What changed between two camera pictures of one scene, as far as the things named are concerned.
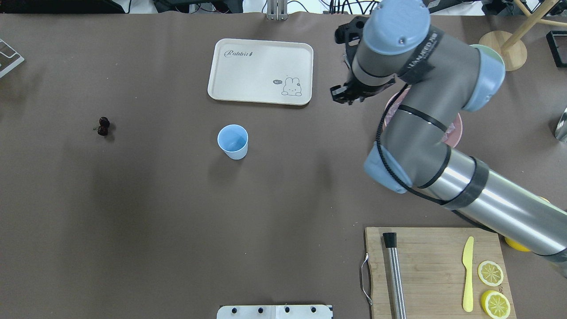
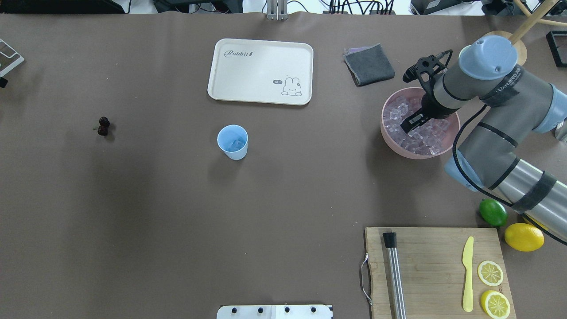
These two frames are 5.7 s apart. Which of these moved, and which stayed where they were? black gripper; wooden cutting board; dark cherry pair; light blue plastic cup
Moved: black gripper
Stayed: wooden cutting board; dark cherry pair; light blue plastic cup
